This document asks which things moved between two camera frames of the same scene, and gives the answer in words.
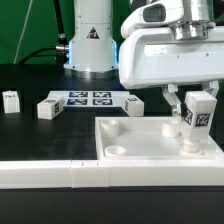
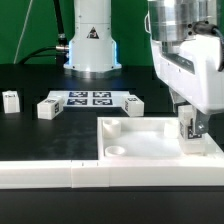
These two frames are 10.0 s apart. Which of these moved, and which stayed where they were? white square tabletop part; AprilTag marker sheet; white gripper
Moved: white gripper
Stayed: white square tabletop part; AprilTag marker sheet
